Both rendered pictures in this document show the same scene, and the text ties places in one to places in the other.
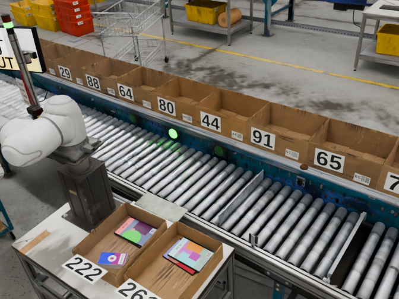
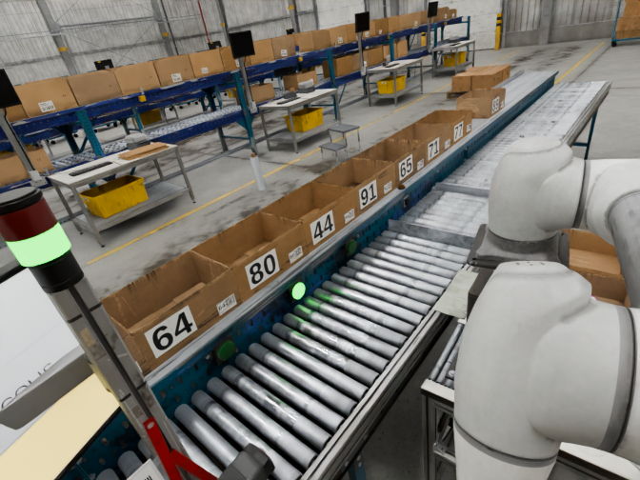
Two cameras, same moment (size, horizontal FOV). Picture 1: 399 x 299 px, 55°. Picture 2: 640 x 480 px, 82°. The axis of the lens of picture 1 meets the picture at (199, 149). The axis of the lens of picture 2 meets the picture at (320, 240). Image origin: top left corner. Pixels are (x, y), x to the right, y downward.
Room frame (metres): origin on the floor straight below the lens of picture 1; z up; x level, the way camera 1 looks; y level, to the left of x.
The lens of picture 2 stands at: (2.01, 1.44, 1.76)
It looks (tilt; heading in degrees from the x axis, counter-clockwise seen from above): 29 degrees down; 275
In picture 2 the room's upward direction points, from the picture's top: 10 degrees counter-clockwise
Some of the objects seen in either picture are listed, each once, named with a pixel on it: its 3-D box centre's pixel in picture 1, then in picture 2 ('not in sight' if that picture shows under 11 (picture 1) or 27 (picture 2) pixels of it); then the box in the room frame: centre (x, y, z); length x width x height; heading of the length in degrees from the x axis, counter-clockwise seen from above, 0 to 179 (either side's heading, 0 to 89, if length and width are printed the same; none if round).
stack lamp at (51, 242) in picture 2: (7, 21); (31, 230); (2.35, 1.09, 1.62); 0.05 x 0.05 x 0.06
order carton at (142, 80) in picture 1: (147, 88); (172, 303); (2.69, 0.36, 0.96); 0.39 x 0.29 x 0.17; 50
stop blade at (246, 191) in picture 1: (242, 196); (428, 234); (1.60, -0.22, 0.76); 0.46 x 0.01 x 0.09; 140
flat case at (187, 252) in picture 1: (191, 254); not in sight; (1.21, 0.07, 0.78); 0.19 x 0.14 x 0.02; 52
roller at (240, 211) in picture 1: (247, 203); not in sight; (1.58, -0.25, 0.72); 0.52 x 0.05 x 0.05; 140
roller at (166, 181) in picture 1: (177, 172); (377, 293); (1.92, 0.15, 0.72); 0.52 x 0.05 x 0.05; 140
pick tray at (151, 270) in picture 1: (175, 265); (565, 255); (1.14, 0.15, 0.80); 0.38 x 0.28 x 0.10; 142
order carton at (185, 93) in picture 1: (186, 99); (251, 252); (2.44, 0.06, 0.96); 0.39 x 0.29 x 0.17; 50
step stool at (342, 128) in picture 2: not in sight; (339, 143); (1.95, -4.14, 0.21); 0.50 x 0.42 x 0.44; 35
